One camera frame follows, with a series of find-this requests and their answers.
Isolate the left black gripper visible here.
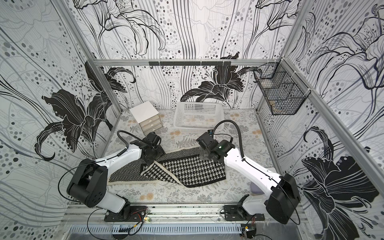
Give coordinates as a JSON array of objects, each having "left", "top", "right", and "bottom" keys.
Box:
[{"left": 142, "top": 144, "right": 166, "bottom": 167}]

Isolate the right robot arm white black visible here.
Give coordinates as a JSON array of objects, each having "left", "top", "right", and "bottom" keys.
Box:
[{"left": 197, "top": 133, "right": 301, "bottom": 225}]

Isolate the white plastic perforated basket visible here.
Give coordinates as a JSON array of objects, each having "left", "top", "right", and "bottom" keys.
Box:
[{"left": 174, "top": 102, "right": 225, "bottom": 133}]

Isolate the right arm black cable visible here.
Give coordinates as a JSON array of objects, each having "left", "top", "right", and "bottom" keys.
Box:
[{"left": 212, "top": 119, "right": 245, "bottom": 160}]

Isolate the black bar on rail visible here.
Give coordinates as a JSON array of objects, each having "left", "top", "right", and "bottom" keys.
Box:
[{"left": 148, "top": 61, "right": 232, "bottom": 67}]

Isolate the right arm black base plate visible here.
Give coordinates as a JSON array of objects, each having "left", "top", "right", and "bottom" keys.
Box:
[{"left": 223, "top": 205, "right": 265, "bottom": 222}]

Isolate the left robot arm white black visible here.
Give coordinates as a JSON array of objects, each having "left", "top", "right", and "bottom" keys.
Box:
[{"left": 67, "top": 131, "right": 165, "bottom": 220}]

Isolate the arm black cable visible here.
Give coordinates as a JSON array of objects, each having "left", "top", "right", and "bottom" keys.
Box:
[
  {"left": 116, "top": 130, "right": 148, "bottom": 149},
  {"left": 212, "top": 119, "right": 245, "bottom": 160}
]

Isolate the white slotted cable duct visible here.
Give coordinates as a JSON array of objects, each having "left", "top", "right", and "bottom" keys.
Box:
[{"left": 69, "top": 224, "right": 242, "bottom": 235}]

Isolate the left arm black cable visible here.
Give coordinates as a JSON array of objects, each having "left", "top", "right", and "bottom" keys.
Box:
[{"left": 116, "top": 130, "right": 148, "bottom": 149}]

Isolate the white and grey box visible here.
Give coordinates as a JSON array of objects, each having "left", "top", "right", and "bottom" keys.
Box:
[{"left": 250, "top": 182, "right": 264, "bottom": 195}]

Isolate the black white knitted scarf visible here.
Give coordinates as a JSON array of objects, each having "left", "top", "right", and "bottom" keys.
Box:
[{"left": 108, "top": 147, "right": 226, "bottom": 188}]

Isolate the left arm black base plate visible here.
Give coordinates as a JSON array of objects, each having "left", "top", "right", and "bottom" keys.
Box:
[{"left": 104, "top": 206, "right": 148, "bottom": 223}]

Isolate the small white drawer cabinet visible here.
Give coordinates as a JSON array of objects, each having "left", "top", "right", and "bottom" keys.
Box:
[{"left": 130, "top": 101, "right": 163, "bottom": 136}]

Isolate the black wire wall basket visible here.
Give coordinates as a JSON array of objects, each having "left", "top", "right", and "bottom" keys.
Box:
[{"left": 253, "top": 61, "right": 307, "bottom": 116}]

